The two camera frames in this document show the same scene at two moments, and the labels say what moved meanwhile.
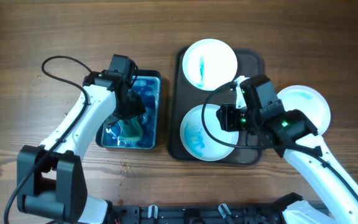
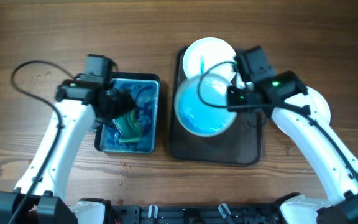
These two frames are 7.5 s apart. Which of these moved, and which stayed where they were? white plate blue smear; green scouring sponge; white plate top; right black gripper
Moved: right black gripper
Stayed: white plate blue smear; green scouring sponge; white plate top
